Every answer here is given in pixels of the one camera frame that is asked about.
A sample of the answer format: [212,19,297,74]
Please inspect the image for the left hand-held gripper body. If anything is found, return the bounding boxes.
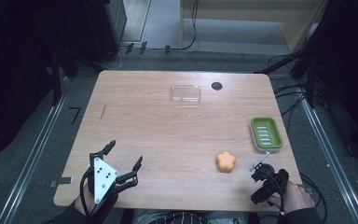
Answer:
[87,151,120,204]

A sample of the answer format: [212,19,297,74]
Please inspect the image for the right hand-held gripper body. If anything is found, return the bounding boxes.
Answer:
[249,151,291,200]

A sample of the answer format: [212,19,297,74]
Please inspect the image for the orange flower-shaped soap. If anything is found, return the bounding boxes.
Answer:
[215,150,238,174]

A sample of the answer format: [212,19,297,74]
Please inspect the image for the green soap dish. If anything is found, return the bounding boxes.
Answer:
[249,117,284,153]

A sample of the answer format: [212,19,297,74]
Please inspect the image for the person's right hand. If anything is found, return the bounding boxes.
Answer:
[267,179,317,216]

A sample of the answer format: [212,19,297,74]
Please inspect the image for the person's left hand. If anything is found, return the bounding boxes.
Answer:
[74,183,119,217]

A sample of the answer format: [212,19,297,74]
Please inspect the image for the clear plastic box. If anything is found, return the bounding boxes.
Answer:
[170,84,202,105]

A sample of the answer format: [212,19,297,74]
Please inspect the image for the black stand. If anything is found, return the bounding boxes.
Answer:
[48,43,106,106]
[255,36,327,110]

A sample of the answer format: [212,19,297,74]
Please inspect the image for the dark cabinet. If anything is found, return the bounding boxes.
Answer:
[83,0,129,63]

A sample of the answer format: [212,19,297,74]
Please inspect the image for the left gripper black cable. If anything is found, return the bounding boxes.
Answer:
[79,169,95,217]

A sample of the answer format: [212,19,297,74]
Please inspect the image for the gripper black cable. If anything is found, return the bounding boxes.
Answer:
[279,172,328,224]
[79,169,95,217]

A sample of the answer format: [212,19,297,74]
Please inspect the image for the small silver bracket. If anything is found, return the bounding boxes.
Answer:
[49,175,75,189]

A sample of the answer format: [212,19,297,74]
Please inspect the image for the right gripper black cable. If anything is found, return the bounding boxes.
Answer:
[279,172,328,224]

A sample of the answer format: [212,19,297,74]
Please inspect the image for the metal floor rail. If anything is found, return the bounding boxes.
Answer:
[297,90,358,224]
[0,77,71,224]

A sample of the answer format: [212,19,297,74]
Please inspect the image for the black floor cables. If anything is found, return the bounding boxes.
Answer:
[267,52,321,132]

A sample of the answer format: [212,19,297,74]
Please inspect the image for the hanging black cable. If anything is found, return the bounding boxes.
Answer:
[171,0,200,51]

